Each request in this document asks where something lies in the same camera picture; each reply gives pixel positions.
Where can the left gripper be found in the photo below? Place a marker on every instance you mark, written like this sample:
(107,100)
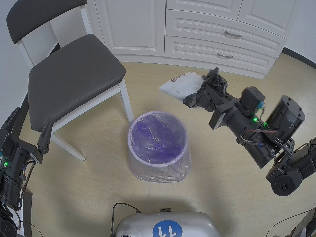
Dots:
(17,164)

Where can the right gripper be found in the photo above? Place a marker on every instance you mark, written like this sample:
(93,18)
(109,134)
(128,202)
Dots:
(234,120)

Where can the black plastic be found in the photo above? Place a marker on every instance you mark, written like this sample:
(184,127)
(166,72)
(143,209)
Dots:
(217,80)

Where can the white printed wrapper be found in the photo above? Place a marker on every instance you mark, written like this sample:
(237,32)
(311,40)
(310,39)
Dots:
(182,85)

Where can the purple plastic bag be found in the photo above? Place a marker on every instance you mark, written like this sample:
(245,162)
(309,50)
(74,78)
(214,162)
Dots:
(155,142)

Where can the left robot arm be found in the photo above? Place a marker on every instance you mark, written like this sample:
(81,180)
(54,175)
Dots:
(9,189)

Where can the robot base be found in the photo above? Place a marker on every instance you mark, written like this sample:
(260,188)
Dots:
(138,226)

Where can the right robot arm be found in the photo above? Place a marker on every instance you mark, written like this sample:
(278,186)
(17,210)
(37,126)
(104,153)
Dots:
(284,117)

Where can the white trash bin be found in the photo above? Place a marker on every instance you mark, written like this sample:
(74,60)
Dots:
(158,164)

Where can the white chair dark grey seat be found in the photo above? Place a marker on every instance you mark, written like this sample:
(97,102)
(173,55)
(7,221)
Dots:
(74,70)

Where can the white wardrobe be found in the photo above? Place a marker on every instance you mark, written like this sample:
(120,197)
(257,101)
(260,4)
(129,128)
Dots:
(138,21)

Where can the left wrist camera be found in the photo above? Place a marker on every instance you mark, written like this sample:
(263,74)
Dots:
(8,142)

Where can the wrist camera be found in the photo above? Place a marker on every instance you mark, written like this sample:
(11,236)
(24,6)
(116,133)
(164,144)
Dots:
(251,99)
(8,142)

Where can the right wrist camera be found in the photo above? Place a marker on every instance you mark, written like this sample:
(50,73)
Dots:
(251,99)

